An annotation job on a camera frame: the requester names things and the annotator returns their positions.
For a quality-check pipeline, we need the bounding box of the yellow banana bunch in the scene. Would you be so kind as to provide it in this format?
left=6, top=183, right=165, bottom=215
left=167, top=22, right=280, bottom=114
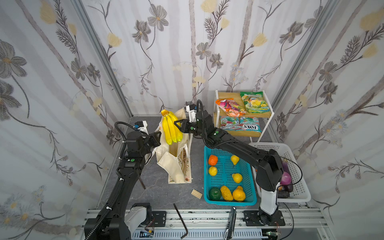
left=161, top=110, right=183, bottom=145

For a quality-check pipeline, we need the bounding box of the cream canvas grocery bag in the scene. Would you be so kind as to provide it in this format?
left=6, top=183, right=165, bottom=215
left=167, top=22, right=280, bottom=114
left=153, top=120, right=193, bottom=184

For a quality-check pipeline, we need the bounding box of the orange tangerine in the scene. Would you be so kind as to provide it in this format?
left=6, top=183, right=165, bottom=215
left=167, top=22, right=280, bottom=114
left=208, top=155, right=218, bottom=167

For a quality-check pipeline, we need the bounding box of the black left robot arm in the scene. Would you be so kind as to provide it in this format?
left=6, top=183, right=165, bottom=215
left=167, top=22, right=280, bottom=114
left=84, top=121, right=161, bottom=240

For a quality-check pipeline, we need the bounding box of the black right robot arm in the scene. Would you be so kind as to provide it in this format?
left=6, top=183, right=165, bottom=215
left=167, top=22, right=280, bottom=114
left=174, top=100, right=284, bottom=226

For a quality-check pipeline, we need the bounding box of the orange pink snack bag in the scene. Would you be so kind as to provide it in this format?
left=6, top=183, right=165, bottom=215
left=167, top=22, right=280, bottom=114
left=215, top=98, right=247, bottom=118

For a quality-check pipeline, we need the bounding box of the Fox's candy bag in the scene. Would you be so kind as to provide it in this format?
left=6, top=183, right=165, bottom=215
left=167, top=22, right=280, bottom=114
left=220, top=117, right=262, bottom=133

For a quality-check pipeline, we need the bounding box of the green snack bag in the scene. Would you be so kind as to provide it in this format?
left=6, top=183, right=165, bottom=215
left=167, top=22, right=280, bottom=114
left=240, top=92, right=270, bottom=114

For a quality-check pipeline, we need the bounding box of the black hex key on floor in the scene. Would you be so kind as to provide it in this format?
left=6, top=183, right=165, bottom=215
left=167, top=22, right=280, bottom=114
left=139, top=176, right=146, bottom=190

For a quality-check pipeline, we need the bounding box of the white wooden two-tier shelf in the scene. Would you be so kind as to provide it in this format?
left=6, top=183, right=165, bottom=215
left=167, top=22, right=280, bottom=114
left=213, top=90, right=275, bottom=143

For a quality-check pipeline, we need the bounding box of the teal plastic basket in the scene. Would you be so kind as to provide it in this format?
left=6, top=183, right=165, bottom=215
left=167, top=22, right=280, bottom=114
left=204, top=147, right=257, bottom=207

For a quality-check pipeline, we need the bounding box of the small wooden block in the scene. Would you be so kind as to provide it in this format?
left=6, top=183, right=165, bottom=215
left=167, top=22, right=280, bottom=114
left=191, top=189, right=203, bottom=199

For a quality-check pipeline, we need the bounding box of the green bell pepper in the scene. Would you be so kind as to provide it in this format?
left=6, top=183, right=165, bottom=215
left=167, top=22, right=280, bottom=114
left=209, top=187, right=222, bottom=201

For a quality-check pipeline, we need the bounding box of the yellow corn cob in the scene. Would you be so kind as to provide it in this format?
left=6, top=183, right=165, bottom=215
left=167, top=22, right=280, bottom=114
left=220, top=186, right=234, bottom=202

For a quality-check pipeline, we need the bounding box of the yellow gourd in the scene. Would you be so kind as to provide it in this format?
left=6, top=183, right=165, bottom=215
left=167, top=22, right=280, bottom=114
left=232, top=186, right=246, bottom=202

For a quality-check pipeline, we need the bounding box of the purple eggplant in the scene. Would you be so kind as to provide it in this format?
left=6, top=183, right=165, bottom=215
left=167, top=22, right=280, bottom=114
left=282, top=161, right=294, bottom=193

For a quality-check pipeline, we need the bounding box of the purple onion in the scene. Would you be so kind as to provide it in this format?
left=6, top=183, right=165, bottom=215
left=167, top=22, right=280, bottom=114
left=280, top=172, right=292, bottom=186

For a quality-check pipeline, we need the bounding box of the black metal cylinder tool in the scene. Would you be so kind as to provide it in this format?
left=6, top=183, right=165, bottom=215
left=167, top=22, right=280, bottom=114
left=224, top=207, right=237, bottom=240

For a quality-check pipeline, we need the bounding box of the white plastic basket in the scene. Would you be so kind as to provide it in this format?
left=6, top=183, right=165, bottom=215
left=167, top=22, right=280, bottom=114
left=250, top=142, right=312, bottom=204

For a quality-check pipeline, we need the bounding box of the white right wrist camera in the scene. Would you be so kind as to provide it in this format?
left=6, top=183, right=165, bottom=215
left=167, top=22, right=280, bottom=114
left=186, top=104, right=197, bottom=123

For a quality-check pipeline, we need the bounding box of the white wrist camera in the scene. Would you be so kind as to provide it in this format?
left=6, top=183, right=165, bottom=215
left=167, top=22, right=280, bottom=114
left=186, top=104, right=197, bottom=123
left=134, top=121, right=149, bottom=135

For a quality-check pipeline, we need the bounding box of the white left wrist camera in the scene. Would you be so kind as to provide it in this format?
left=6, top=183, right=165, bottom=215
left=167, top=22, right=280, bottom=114
left=134, top=121, right=149, bottom=135

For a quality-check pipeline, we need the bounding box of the black hex key on rail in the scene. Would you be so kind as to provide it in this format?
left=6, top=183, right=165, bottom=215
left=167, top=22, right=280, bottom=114
left=173, top=203, right=189, bottom=240

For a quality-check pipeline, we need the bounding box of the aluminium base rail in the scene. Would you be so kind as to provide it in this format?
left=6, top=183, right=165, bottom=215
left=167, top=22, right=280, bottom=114
left=132, top=207, right=334, bottom=240

